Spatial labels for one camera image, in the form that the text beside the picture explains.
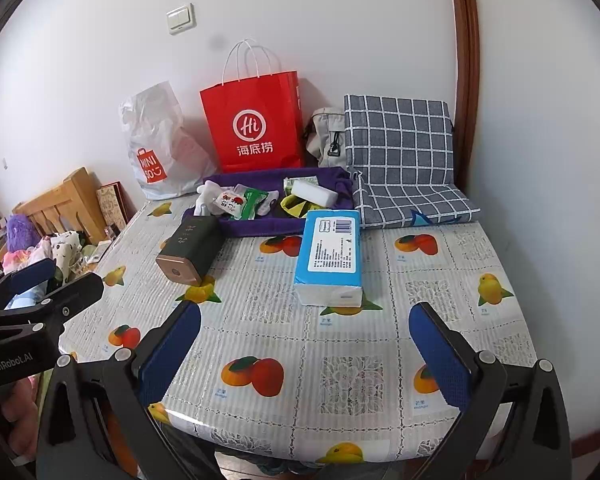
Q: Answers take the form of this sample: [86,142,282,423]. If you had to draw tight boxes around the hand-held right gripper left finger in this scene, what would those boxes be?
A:
[35,300,216,480]

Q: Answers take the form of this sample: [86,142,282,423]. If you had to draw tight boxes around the fruit print tablecloth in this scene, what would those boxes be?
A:
[59,197,538,466]

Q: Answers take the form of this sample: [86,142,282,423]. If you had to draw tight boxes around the yellow black fabric pouch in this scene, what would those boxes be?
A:
[279,192,326,218]

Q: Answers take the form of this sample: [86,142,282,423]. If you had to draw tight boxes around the person's left hand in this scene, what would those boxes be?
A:
[0,377,41,463]

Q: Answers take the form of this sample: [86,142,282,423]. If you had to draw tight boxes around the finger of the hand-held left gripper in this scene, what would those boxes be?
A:
[0,271,105,333]
[0,258,56,301]

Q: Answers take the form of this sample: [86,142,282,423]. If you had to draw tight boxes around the blue tissue pack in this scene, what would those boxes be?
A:
[294,210,365,307]

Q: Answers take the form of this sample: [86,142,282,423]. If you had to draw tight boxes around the white plastic shopping bag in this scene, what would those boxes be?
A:
[118,80,216,202]

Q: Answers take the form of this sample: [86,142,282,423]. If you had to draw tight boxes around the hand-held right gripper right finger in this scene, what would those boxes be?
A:
[408,301,573,480]

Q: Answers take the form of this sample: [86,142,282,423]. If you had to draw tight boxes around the grey fabric bag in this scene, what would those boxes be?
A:
[304,107,348,168]

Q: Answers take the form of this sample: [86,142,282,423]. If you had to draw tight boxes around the red paper shopping bag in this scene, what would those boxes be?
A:
[199,39,303,173]

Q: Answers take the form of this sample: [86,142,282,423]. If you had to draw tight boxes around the green white tissue packet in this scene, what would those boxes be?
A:
[282,175,321,192]

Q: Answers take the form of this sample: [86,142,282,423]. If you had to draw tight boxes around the fruit print white packet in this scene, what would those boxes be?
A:
[213,190,246,220]

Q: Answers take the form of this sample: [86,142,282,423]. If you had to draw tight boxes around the purple fabric storage tray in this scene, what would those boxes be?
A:
[196,167,355,237]

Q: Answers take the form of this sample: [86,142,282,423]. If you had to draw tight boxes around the grey checkered folded cloth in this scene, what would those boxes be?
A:
[343,93,482,229]

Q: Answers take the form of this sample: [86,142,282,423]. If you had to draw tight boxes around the brown wooden door frame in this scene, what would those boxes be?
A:
[445,0,481,191]

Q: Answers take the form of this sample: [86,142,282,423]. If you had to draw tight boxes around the dark green tissue box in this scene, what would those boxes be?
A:
[155,215,226,286]

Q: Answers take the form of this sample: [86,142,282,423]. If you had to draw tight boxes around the wooden bed headboard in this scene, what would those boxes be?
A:
[12,167,108,246]

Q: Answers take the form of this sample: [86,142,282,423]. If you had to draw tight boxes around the purple plush toy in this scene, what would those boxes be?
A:
[5,214,38,253]

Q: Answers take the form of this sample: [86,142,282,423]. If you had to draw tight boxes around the pile of colourful clothes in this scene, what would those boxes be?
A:
[0,230,88,311]

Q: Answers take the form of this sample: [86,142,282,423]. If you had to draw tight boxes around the white wall switch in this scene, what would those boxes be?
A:
[166,3,197,36]

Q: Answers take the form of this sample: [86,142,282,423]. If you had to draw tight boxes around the white sponge block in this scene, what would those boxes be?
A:
[291,182,338,209]

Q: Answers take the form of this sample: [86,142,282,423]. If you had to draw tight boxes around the green wet wipes packet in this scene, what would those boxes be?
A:
[240,187,280,221]

